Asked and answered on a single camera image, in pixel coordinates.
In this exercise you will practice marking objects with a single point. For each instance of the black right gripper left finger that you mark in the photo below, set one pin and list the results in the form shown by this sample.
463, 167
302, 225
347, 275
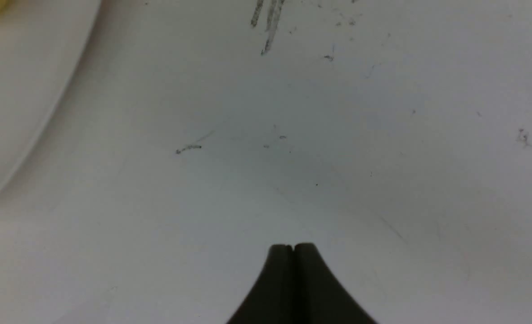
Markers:
270, 300

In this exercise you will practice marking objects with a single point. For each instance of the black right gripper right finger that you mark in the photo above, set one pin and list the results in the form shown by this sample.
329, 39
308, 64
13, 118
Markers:
320, 297

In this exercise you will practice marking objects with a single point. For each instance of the white square plate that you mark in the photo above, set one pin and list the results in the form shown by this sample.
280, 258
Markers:
41, 44

